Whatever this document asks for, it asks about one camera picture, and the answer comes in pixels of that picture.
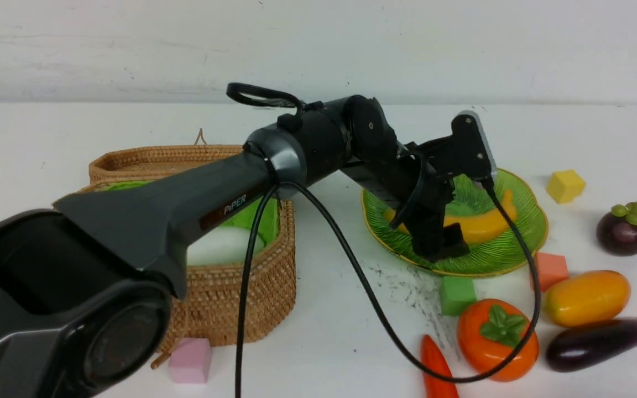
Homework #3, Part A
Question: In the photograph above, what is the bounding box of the orange red carrot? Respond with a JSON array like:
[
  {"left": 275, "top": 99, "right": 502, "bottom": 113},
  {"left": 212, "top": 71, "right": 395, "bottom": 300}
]
[{"left": 420, "top": 334, "right": 460, "bottom": 398}]

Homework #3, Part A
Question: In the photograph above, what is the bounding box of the yellow banana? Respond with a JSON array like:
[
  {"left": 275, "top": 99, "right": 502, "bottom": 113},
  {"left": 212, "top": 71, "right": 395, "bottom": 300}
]
[{"left": 382, "top": 190, "right": 518, "bottom": 245}]

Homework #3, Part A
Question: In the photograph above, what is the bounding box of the dark purple mangosteen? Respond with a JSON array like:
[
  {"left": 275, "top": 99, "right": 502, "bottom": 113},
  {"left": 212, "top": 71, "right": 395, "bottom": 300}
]
[{"left": 596, "top": 201, "right": 637, "bottom": 255}]

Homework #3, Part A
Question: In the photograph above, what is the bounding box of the white radish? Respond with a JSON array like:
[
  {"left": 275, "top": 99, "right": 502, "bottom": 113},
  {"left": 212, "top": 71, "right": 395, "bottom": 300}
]
[{"left": 186, "top": 226, "right": 250, "bottom": 267}]

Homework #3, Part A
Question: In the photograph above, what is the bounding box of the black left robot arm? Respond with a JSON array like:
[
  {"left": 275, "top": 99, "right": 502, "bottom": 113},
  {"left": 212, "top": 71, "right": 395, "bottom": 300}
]
[{"left": 0, "top": 89, "right": 481, "bottom": 397}]

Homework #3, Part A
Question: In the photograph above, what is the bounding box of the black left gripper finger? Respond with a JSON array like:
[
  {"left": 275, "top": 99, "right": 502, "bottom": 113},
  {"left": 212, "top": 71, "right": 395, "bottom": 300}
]
[
  {"left": 410, "top": 206, "right": 469, "bottom": 263},
  {"left": 444, "top": 191, "right": 463, "bottom": 240}
]

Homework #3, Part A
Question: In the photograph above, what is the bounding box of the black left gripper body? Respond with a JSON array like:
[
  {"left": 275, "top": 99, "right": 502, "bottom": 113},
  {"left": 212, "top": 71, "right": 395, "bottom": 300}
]
[{"left": 341, "top": 135, "right": 457, "bottom": 233}]

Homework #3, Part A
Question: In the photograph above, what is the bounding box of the purple eggplant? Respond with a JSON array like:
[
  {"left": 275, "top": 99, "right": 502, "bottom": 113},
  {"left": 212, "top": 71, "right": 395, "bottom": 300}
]
[{"left": 545, "top": 317, "right": 637, "bottom": 373}]

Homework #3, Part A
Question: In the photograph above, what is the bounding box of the green foam cube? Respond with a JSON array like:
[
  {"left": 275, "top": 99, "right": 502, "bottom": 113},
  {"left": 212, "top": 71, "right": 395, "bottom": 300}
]
[{"left": 440, "top": 275, "right": 478, "bottom": 317}]

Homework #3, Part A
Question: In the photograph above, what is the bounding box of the woven wicker basket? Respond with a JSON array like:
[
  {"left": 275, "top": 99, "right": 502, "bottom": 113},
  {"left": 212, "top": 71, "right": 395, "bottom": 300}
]
[{"left": 54, "top": 177, "right": 296, "bottom": 355}]

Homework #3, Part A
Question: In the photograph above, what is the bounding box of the salmon orange foam cube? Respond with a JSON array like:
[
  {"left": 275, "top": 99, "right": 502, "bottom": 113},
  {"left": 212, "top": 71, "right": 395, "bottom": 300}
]
[{"left": 534, "top": 252, "right": 570, "bottom": 292}]

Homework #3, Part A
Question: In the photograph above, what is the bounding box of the pink foam cube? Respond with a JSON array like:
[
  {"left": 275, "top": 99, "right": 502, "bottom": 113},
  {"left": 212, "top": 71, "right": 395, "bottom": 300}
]
[{"left": 168, "top": 338, "right": 212, "bottom": 385}]

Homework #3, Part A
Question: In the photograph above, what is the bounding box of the orange persimmon with leaf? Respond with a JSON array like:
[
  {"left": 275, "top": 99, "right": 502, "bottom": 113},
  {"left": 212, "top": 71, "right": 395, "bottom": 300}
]
[{"left": 457, "top": 298, "right": 540, "bottom": 383}]

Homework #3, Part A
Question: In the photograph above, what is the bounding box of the green ribbed glass plate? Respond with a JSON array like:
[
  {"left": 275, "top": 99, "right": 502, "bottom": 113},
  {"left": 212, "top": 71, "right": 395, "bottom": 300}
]
[{"left": 361, "top": 169, "right": 549, "bottom": 277}]

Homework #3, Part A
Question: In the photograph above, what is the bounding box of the yellow foam cube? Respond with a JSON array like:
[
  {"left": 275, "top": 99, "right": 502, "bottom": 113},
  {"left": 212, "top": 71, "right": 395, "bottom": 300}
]
[{"left": 546, "top": 170, "right": 586, "bottom": 204}]

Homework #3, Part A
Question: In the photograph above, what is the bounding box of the yellow orange mango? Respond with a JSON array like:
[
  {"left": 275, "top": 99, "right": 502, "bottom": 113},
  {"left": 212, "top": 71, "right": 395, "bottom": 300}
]
[{"left": 542, "top": 270, "right": 631, "bottom": 328}]

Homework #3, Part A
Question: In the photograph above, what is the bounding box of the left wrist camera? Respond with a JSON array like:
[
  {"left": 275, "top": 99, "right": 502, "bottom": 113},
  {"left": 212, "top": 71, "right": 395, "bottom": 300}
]
[{"left": 451, "top": 110, "right": 498, "bottom": 185}]

